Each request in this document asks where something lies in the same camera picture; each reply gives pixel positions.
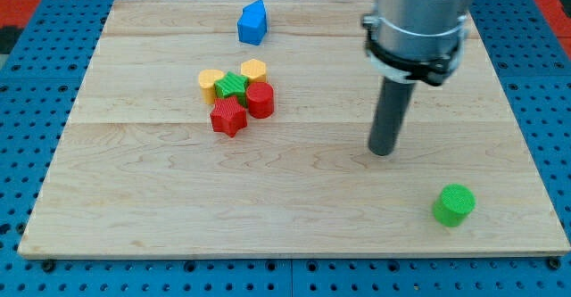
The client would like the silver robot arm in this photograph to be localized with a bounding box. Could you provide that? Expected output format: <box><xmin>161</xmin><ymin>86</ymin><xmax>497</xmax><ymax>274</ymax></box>
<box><xmin>361</xmin><ymin>0</ymin><xmax>472</xmax><ymax>87</ymax></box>

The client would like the red star block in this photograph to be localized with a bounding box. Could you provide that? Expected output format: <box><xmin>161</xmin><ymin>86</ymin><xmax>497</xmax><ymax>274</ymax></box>
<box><xmin>210</xmin><ymin>95</ymin><xmax>247</xmax><ymax>137</ymax></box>

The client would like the green star block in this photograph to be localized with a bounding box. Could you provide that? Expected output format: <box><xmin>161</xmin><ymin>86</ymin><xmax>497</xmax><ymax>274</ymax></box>
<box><xmin>214</xmin><ymin>71</ymin><xmax>249</xmax><ymax>107</ymax></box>

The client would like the red cylinder block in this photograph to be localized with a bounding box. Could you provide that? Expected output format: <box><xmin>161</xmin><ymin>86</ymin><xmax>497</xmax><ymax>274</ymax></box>
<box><xmin>246</xmin><ymin>82</ymin><xmax>274</xmax><ymax>119</ymax></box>

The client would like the yellow hexagon block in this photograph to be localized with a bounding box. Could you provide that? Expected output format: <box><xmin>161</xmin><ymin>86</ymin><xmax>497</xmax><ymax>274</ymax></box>
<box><xmin>240</xmin><ymin>59</ymin><xmax>268</xmax><ymax>83</ymax></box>

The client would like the wooden board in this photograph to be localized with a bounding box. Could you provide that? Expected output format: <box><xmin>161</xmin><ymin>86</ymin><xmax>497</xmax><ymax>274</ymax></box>
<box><xmin>18</xmin><ymin>0</ymin><xmax>570</xmax><ymax>260</ymax></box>

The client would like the yellow cylinder block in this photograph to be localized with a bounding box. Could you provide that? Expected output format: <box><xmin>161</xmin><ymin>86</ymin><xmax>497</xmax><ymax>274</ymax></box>
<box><xmin>198</xmin><ymin>69</ymin><xmax>225</xmax><ymax>104</ymax></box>

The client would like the blue pentagon block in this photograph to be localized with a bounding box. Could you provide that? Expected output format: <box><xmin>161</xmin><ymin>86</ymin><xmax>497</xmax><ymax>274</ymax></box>
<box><xmin>236</xmin><ymin>0</ymin><xmax>268</xmax><ymax>45</ymax></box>

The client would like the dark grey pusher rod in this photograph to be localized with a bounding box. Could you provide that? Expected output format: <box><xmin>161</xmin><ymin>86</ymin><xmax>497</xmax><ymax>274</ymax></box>
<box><xmin>368</xmin><ymin>78</ymin><xmax>416</xmax><ymax>156</ymax></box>

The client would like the green cylinder block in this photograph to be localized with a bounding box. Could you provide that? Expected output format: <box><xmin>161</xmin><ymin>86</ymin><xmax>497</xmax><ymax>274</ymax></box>
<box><xmin>432</xmin><ymin>184</ymin><xmax>476</xmax><ymax>227</ymax></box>

